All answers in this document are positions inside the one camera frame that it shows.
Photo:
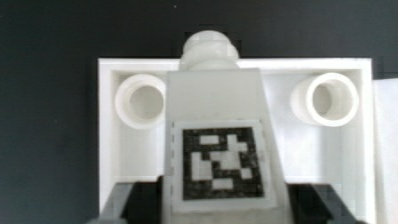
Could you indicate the white right fence bar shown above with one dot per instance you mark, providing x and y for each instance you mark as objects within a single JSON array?
[{"x": 385, "y": 149}]

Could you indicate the white square tabletop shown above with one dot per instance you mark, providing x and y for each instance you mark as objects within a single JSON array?
[{"x": 320, "y": 112}]

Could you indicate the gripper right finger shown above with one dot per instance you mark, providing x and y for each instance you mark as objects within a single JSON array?
[{"x": 316, "y": 205}]

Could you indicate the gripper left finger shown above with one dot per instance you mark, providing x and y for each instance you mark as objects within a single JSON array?
[{"x": 135, "y": 204}]

